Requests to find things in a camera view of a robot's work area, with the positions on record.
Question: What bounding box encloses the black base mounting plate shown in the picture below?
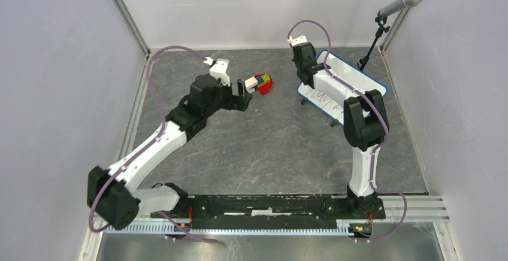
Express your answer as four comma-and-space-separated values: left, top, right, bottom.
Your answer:
166, 194, 386, 230

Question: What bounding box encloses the white red toy block stack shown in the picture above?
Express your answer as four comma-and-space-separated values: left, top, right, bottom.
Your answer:
244, 74, 274, 95

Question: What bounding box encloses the black microphone stand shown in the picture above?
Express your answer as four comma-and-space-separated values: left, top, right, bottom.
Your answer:
357, 16, 391, 72

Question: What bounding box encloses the blue framed whiteboard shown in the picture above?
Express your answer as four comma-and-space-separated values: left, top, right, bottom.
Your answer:
297, 50, 388, 126

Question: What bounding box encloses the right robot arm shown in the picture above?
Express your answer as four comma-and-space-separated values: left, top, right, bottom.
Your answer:
291, 41, 389, 218

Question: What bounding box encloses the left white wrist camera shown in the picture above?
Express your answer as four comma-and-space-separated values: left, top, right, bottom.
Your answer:
204, 57, 231, 86

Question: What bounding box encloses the white cable duct rail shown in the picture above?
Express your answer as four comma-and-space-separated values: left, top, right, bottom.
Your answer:
105, 220, 371, 237

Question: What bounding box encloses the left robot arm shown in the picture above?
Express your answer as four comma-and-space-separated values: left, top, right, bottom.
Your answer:
87, 74, 255, 229

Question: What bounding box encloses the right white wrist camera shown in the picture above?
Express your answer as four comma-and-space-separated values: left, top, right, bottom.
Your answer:
288, 35, 308, 48

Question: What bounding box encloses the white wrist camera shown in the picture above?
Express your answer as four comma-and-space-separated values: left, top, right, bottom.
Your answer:
288, 35, 308, 48
204, 57, 231, 86

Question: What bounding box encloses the grey microphone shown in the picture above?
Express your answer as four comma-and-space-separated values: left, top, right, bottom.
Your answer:
377, 0, 423, 18

